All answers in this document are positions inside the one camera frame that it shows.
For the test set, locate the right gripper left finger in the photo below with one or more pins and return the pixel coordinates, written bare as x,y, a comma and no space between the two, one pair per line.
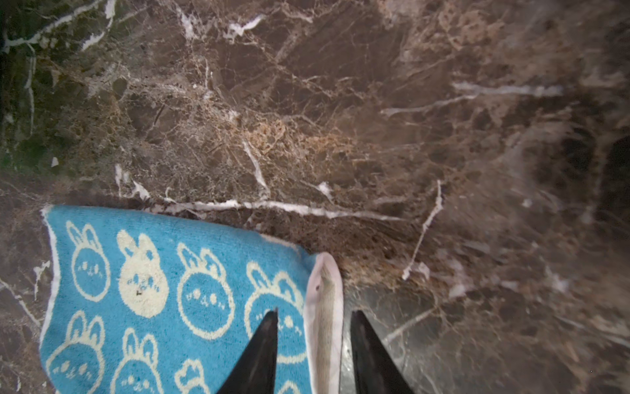
255,371

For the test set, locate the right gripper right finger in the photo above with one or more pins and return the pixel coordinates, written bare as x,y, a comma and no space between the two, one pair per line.
374,370

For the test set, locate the blue patterned cloth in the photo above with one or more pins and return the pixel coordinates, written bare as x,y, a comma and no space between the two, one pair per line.
145,303

